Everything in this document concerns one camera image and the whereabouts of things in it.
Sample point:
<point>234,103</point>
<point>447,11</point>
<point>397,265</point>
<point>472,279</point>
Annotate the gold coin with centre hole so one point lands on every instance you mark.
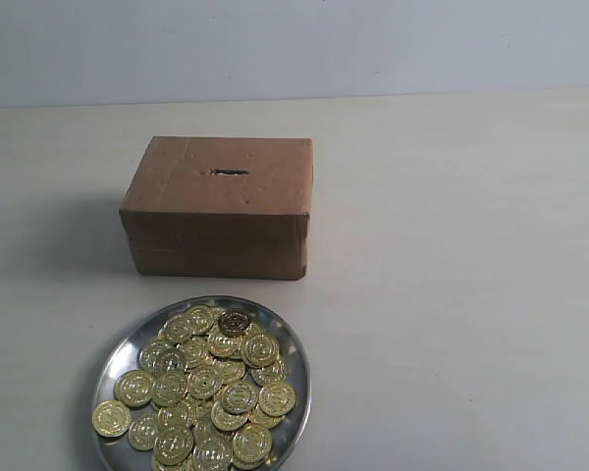
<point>204,381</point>

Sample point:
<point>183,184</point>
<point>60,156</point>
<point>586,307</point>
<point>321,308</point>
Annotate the brown cardboard box with slot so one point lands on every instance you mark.
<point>221,207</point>

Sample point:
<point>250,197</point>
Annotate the round steel plate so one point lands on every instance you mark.
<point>124,357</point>

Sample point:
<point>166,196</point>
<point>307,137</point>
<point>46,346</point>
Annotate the gold coin upper right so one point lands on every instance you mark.
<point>260,350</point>

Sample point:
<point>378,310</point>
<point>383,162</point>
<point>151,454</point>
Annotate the gold coin plate left edge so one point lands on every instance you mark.
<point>111,419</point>

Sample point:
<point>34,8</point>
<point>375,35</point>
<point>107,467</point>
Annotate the gold coin left middle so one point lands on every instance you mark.
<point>134,388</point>

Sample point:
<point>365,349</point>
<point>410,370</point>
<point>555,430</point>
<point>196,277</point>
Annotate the gold coin bottom centre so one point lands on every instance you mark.
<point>173,445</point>

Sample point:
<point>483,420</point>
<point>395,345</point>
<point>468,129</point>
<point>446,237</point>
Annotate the gold coin bottom right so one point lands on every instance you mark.
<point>252,442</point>

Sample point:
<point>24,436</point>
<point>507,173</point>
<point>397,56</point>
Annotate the gold coin right middle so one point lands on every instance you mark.
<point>277,398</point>

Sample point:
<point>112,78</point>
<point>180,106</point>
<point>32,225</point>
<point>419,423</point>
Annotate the dark bronze coin top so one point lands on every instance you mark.
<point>233,322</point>

